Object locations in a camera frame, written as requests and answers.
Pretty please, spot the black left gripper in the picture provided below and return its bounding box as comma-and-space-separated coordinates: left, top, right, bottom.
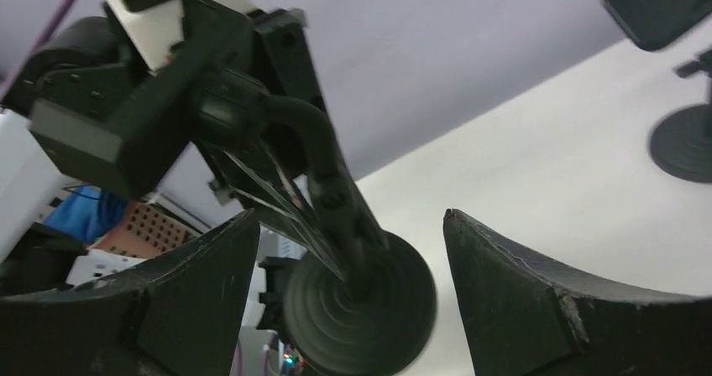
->
166, 0, 345, 279

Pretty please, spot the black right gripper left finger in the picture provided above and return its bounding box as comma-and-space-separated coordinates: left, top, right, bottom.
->
1, 211, 260, 375

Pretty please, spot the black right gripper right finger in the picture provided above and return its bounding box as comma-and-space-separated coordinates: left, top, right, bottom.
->
442, 209, 711, 375

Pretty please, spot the tall black phone stand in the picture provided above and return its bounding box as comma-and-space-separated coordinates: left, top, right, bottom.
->
648, 48, 712, 185
189, 70, 438, 376

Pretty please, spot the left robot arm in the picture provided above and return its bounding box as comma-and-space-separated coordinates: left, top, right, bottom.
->
6, 0, 356, 278

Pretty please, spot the black phone on tall stand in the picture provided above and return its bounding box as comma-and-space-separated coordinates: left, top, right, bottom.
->
602, 0, 711, 51

